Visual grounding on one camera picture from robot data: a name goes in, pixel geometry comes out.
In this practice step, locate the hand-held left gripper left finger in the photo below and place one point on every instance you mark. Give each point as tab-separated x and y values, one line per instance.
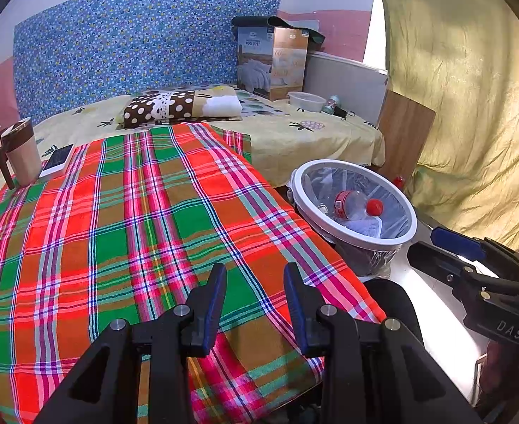
211	309

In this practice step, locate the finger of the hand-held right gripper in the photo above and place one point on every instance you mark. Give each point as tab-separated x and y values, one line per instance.
458	243
436	260

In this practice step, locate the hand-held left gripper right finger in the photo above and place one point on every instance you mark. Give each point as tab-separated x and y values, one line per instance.
297	309

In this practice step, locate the white trash bin with liner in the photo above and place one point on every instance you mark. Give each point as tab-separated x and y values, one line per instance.
352	236

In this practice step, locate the clear plastic bottle red label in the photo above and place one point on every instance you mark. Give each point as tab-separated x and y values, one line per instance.
352	203

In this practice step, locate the person's right hand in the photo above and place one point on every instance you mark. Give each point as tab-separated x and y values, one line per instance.
506	364

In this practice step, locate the small red object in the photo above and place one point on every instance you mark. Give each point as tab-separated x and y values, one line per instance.
398	181

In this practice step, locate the wooden board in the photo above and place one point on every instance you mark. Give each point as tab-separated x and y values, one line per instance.
405	137

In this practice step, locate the red green plaid tablecloth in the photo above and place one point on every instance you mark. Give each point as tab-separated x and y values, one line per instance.
109	238

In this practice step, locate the yellow curtain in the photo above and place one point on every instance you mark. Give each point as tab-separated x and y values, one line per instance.
462	97

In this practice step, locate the yellow printed bed sheet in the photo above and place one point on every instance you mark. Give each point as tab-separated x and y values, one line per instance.
308	141

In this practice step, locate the small black object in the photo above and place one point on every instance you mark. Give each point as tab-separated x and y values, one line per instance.
341	111

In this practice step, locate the small green bottle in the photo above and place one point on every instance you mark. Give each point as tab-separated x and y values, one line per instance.
331	105

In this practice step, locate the white panel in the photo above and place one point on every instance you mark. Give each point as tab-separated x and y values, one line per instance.
347	84

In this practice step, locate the white plastic bowl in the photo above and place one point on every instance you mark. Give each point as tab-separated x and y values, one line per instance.
306	101

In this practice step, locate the brown polka dot pillow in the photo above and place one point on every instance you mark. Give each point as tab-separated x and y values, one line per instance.
171	106

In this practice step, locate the white smartphone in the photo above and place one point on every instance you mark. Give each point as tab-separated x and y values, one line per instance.
58	159

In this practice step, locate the beige mug with brown lid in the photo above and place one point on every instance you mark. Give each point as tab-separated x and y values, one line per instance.
23	159

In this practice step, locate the printed quilt box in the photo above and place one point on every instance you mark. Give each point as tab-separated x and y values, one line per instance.
259	66

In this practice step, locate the blue floral headboard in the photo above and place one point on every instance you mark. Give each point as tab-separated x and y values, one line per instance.
131	44

